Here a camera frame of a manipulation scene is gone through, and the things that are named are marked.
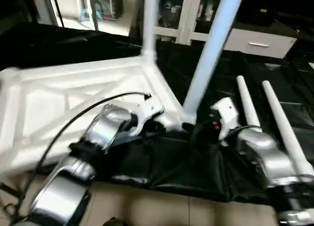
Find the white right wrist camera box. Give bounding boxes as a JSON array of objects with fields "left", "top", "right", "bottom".
[{"left": 210, "top": 97, "right": 240, "bottom": 141}]

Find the white drawer unit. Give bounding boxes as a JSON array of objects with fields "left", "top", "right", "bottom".
[{"left": 227, "top": 28, "right": 298, "bottom": 59}]

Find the white plastic table leg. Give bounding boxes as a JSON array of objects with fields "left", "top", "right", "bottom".
[
  {"left": 142, "top": 0, "right": 159, "bottom": 65},
  {"left": 262, "top": 80, "right": 314, "bottom": 176},
  {"left": 181, "top": 0, "right": 246, "bottom": 126},
  {"left": 236, "top": 75, "right": 262, "bottom": 129}
]

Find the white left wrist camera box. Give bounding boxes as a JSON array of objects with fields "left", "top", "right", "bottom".
[{"left": 131, "top": 96, "right": 165, "bottom": 134}]

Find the black work mat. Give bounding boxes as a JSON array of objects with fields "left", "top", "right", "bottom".
[{"left": 0, "top": 22, "right": 314, "bottom": 207}]

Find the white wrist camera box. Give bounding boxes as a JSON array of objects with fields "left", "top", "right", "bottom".
[
  {"left": 210, "top": 97, "right": 240, "bottom": 141},
  {"left": 131, "top": 96, "right": 165, "bottom": 134}
]

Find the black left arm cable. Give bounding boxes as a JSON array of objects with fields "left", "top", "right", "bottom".
[{"left": 10, "top": 92, "right": 152, "bottom": 222}]

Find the white glass-door cabinet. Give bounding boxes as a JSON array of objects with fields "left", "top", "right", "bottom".
[{"left": 142, "top": 0, "right": 236, "bottom": 46}]

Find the blue grey floor appliance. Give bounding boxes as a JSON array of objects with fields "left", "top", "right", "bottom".
[{"left": 81, "top": 0, "right": 123, "bottom": 21}]

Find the white plastic table top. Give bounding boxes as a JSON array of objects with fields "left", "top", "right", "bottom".
[{"left": 0, "top": 56, "right": 186, "bottom": 176}]

